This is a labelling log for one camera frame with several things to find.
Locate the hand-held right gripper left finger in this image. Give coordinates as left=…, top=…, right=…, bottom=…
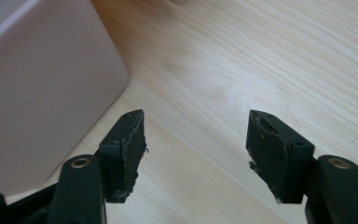
left=98, top=108, right=148, bottom=204

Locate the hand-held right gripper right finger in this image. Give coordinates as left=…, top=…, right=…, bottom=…
left=245, top=109, right=316, bottom=204

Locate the pink storage box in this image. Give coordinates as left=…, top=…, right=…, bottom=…
left=0, top=0, right=129, bottom=198

